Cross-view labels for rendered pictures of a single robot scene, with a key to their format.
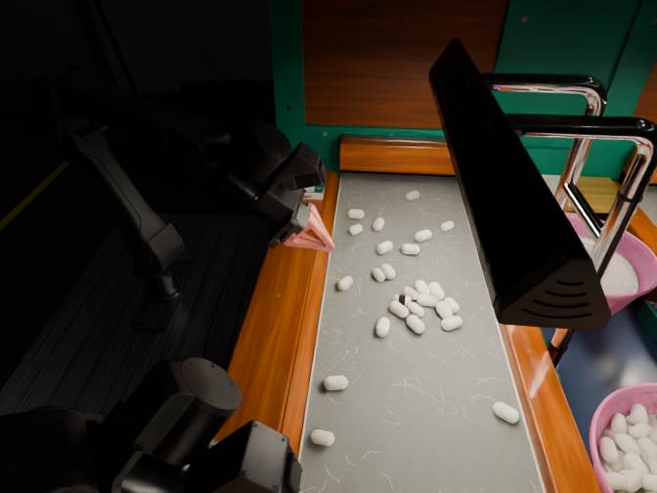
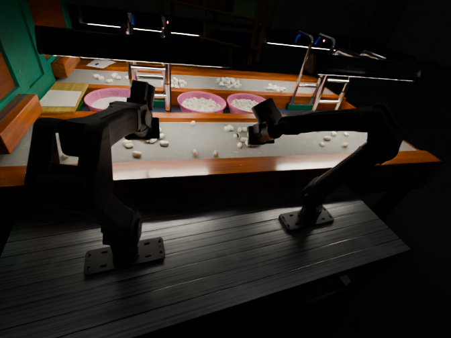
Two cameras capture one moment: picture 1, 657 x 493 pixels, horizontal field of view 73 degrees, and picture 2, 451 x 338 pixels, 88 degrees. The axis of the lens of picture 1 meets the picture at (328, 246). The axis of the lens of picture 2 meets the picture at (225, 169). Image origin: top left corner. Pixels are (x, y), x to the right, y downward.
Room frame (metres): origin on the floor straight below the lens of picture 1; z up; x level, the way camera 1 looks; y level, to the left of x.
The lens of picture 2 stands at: (0.59, 0.72, 1.29)
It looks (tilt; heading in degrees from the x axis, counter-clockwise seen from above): 39 degrees down; 244
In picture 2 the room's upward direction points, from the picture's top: 10 degrees clockwise
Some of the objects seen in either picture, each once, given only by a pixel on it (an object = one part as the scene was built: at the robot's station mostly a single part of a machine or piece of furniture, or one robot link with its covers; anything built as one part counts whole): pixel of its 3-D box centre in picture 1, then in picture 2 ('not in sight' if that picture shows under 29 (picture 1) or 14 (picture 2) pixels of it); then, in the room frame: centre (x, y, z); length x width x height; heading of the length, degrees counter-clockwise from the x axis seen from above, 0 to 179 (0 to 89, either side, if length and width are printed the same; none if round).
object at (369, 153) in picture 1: (402, 154); (14, 120); (0.98, -0.18, 0.83); 0.30 x 0.06 x 0.07; 85
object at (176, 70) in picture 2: not in sight; (210, 83); (0.03, -0.98, 0.67); 1.81 x 0.12 x 0.19; 175
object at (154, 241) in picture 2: (159, 280); (125, 248); (0.66, 0.33, 0.71); 0.20 x 0.07 x 0.08; 179
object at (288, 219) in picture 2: not in sight; (310, 211); (0.06, 0.34, 0.71); 0.20 x 0.07 x 0.08; 179
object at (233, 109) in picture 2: not in sight; (247, 109); (-0.04, -0.42, 0.72); 0.27 x 0.27 x 0.10
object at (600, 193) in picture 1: (547, 191); (64, 96); (0.90, -0.51, 0.77); 0.33 x 0.15 x 0.01; 85
